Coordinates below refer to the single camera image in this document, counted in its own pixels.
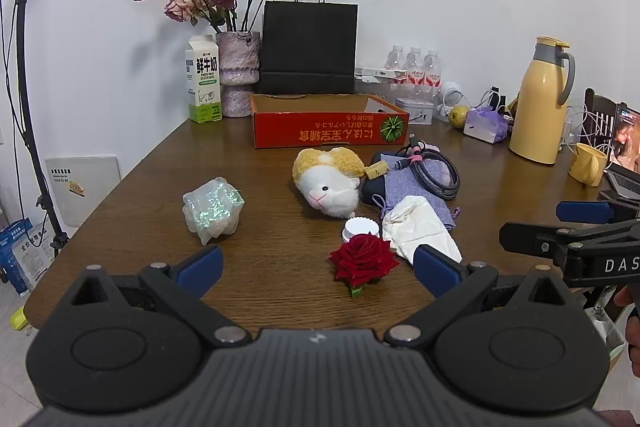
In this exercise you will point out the yellow green slipper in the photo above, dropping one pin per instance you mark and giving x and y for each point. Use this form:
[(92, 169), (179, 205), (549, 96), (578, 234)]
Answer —
[(21, 319)]

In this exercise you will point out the white cloth pouch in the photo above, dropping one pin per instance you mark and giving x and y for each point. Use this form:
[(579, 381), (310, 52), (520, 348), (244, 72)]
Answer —
[(417, 227)]

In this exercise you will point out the white ribbed bottle cap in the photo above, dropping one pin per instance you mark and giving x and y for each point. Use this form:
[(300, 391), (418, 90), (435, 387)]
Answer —
[(361, 228)]

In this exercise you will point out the dark wooden chair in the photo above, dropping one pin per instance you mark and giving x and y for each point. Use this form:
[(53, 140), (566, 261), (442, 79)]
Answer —
[(597, 107)]

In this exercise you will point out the black charger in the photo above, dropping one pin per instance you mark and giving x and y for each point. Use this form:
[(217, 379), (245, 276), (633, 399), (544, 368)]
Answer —
[(495, 99)]

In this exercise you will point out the navy zip pouch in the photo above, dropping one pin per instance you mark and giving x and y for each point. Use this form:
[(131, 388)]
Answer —
[(372, 192)]

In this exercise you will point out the yellow thermos jug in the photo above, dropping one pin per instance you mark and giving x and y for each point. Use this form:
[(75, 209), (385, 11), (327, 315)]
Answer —
[(537, 107)]

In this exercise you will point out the small white fan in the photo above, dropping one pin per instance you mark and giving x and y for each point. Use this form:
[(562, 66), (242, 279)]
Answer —
[(452, 94)]

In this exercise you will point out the yellow green pear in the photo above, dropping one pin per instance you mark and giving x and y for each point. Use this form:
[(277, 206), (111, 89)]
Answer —
[(458, 117)]

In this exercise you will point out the yellow mug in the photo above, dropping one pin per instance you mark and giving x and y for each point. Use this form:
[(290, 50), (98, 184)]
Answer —
[(587, 164)]

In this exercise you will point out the purple white gift bag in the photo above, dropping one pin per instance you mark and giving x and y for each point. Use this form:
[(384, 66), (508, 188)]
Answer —
[(485, 124)]

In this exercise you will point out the black paper bag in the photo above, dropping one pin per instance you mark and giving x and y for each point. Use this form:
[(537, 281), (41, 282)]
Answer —
[(309, 49)]

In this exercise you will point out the pale plastic bag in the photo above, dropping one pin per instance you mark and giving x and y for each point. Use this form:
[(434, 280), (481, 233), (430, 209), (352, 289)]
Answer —
[(602, 322)]

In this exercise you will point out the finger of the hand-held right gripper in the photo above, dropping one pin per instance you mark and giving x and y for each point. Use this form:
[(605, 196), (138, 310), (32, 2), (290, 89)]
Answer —
[(582, 212), (530, 237)]

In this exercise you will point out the red rose flower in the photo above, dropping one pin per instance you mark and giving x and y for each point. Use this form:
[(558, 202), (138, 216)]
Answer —
[(362, 259)]

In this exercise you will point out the silver printed tin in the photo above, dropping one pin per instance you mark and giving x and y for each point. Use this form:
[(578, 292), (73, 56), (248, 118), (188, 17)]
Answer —
[(415, 111)]

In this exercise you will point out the red cardboard box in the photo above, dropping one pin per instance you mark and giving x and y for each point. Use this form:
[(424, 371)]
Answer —
[(320, 132)]

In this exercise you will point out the white flat carton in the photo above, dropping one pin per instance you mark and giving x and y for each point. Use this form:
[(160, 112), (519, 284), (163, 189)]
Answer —
[(380, 73)]

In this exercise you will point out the black light stand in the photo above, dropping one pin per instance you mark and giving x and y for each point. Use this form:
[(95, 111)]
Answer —
[(22, 57)]

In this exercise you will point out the purple knit pouch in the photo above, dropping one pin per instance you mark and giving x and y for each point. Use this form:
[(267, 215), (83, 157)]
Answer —
[(400, 182)]

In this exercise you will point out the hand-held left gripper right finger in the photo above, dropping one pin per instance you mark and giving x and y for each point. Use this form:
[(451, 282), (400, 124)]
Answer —
[(435, 269)]

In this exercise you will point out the person's right hand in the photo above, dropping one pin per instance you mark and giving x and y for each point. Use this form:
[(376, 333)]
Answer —
[(634, 342)]

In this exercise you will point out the white green milk carton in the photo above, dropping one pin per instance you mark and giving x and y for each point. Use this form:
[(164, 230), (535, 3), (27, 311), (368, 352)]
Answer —
[(204, 82)]

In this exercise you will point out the yellow white hamster plush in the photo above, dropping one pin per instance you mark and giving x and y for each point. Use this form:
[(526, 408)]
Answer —
[(327, 184)]

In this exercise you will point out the iridescent plastic packet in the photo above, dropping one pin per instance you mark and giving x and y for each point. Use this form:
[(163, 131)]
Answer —
[(212, 209)]

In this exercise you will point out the blue printed bag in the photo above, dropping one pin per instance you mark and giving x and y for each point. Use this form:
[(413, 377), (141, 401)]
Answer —
[(22, 257)]

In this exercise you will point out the white panel board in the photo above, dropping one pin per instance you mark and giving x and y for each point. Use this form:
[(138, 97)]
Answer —
[(82, 187)]

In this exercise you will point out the open laptop with picture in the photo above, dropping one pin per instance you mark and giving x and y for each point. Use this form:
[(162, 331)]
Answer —
[(627, 137)]

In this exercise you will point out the pink marbled vase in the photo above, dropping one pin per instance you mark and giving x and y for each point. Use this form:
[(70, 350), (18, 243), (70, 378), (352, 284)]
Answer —
[(239, 67)]

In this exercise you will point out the clear water bottle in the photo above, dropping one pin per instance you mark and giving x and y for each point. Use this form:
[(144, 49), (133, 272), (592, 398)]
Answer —
[(414, 67), (395, 59), (432, 69)]

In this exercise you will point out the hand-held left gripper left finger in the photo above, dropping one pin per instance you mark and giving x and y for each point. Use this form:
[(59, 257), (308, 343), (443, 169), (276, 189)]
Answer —
[(202, 269)]

